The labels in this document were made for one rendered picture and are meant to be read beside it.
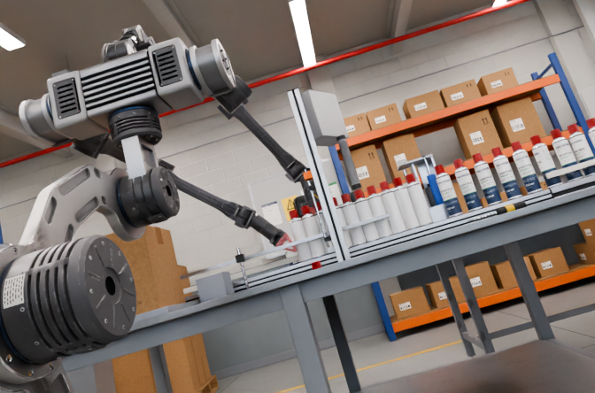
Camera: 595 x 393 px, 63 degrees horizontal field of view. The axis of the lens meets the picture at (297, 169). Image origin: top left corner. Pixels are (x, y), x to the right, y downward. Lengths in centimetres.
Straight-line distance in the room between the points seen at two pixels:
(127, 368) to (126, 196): 407
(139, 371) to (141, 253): 370
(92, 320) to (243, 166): 582
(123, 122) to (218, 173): 529
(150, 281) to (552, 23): 657
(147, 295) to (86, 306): 81
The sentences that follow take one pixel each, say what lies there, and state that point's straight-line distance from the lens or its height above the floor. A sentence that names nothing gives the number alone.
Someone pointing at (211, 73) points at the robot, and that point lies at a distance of 136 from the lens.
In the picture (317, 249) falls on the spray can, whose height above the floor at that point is 91.
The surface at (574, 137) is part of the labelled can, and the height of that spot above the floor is 103.
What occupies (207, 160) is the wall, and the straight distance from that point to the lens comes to 669.
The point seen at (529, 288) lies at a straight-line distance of 275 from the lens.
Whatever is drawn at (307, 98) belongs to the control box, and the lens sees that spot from 181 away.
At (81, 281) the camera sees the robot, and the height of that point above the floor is 89.
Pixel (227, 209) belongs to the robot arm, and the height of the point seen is 116.
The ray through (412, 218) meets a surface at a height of 92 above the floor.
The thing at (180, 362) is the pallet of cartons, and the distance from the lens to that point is 513.
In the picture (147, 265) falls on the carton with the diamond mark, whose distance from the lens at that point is 160.
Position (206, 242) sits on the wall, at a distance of 653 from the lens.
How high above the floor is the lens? 79
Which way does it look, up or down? 13 degrees up
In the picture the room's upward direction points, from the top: 16 degrees counter-clockwise
